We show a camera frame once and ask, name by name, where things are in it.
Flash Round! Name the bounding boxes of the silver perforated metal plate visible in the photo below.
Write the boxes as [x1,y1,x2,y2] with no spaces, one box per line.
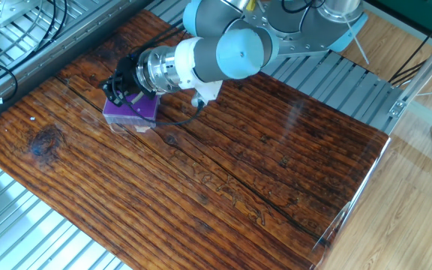
[0,0,44,29]

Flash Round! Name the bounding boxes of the wood grain table board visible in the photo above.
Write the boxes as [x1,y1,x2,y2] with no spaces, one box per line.
[0,9,390,270]

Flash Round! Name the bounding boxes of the aluminium edge rail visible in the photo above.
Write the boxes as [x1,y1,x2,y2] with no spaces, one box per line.
[0,0,154,131]

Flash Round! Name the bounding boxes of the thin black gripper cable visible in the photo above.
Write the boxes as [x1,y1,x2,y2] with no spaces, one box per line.
[125,20,187,108]

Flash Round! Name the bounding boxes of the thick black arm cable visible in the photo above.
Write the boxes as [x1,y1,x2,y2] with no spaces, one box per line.
[110,70,206,128]

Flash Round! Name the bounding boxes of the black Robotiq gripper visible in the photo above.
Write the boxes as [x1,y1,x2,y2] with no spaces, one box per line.
[100,55,145,108]

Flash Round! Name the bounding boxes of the purple pipette tip box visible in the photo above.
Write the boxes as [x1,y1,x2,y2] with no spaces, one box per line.
[102,92,161,128]

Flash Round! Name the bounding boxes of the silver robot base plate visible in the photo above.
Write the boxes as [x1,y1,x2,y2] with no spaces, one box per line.
[244,0,352,60]

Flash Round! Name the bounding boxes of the black floor cable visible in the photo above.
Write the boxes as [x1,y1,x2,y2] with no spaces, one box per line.
[387,7,432,86]

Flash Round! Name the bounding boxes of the aluminium frame post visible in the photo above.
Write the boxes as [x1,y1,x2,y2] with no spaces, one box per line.
[387,25,432,119]

